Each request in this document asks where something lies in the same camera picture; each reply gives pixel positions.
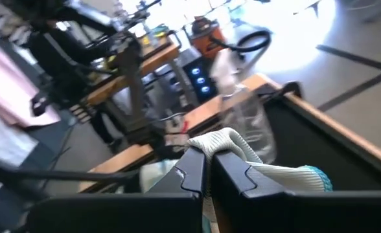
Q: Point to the clear spray bottle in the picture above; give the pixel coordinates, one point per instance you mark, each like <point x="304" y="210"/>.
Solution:
<point x="252" y="123"/>

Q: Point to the wooden workbench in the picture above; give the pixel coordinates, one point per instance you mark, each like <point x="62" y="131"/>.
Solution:
<point x="158" y="59"/>

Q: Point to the light blue microfiber towel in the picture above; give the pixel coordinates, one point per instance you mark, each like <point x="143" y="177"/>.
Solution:
<point x="229" y="139"/>

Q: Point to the pink sheet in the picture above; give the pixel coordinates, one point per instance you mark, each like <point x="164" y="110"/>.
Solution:
<point x="6" y="87"/>

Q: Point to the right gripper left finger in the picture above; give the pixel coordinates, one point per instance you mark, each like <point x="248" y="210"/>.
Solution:
<point x="177" y="210"/>

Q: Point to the orange shop vacuum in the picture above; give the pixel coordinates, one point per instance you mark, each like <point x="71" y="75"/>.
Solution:
<point x="206" y="39"/>

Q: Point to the person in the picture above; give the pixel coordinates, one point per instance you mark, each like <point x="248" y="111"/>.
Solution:
<point x="61" y="55"/>

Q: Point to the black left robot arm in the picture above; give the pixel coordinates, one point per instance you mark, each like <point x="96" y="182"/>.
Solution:
<point x="135" y="123"/>

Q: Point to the black table mat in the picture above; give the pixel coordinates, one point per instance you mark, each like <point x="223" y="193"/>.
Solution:
<point x="307" y="145"/>

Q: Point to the wooden table with black frame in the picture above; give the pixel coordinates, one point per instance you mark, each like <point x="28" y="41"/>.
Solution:
<point x="210" y="110"/>

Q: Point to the computer tower with blue lights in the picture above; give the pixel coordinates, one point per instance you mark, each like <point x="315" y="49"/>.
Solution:
<point x="198" y="81"/>

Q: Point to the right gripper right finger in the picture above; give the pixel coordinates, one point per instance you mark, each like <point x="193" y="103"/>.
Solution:
<point x="258" y="213"/>

